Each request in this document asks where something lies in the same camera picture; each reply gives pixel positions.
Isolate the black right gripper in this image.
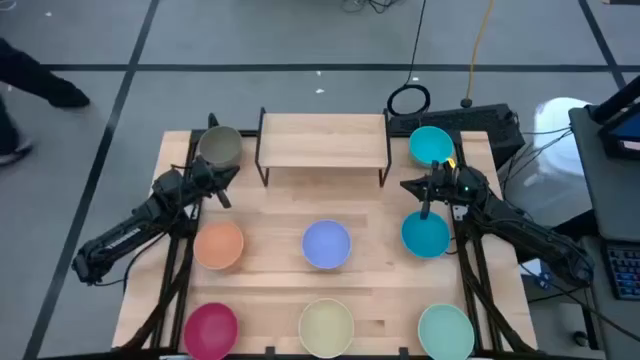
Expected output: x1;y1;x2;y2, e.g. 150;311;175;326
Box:
399;160;469;204

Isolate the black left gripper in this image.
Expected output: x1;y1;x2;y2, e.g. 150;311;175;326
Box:
191;155;240;199

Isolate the grey olive bowl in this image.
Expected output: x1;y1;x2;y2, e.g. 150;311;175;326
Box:
198;124;244;170

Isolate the teal green bowl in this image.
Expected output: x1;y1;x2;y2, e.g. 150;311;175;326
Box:
408;125;455;167

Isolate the cyan blue bowl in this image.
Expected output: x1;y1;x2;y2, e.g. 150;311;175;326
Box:
400;210;451;260

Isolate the orange bowl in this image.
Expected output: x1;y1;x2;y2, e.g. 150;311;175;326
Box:
193;220;245;271

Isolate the periwinkle purple bowl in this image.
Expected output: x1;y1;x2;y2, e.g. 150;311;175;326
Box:
301;219;353;270

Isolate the mint green bowl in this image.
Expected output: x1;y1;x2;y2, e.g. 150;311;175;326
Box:
417;303;475;360

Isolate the magenta bowl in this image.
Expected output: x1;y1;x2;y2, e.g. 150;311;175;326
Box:
183;301;240;360

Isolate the pale yellow bowl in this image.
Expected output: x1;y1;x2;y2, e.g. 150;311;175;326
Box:
298;297;355;360

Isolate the wooden shelf with black legs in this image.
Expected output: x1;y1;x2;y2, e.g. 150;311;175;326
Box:
254;106;392;189

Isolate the black computer case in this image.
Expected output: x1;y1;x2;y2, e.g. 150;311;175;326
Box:
389;103;526;171

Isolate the black desk beam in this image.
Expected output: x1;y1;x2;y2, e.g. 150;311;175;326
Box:
552;209;599;241

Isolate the black monitor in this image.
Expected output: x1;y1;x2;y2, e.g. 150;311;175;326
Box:
585;74;640;161

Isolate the person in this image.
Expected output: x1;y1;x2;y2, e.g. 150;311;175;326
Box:
0;37;92;167

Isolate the black keyboard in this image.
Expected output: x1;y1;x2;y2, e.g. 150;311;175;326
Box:
603;242;640;302

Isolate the grey keyboard desk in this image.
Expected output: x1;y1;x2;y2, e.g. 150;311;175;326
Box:
579;234;640;360

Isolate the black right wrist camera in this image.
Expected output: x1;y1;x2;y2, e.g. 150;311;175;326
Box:
419;187;433;222

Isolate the black hanging cable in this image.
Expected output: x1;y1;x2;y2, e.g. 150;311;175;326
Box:
386;0;432;118

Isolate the yellow hanging cable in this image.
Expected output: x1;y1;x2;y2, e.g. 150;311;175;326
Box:
462;0;497;110

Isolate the black cable tangle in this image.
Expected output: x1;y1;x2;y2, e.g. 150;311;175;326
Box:
341;0;401;15

